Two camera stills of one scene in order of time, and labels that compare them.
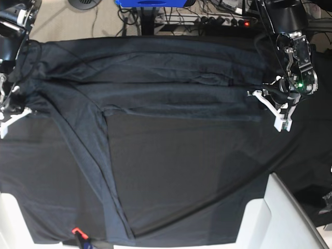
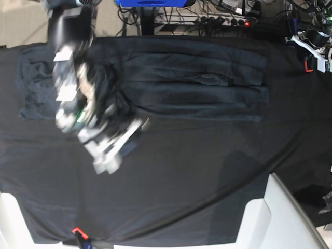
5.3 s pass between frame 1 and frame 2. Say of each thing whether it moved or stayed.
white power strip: stayed
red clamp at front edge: stayed
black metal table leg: stayed
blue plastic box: stayed
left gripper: moved
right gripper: moved
